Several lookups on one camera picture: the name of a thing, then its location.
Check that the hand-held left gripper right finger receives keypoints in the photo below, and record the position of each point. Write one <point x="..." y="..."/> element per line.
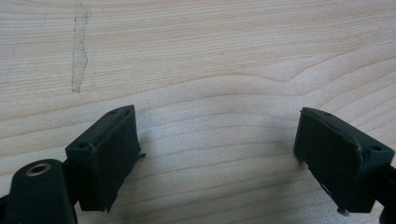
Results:
<point x="336" y="161"/>

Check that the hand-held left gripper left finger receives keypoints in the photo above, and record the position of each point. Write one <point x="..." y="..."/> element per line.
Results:
<point x="106" y="155"/>

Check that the strip of clear tape residue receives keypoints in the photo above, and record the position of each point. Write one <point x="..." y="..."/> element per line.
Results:
<point x="79" y="53"/>

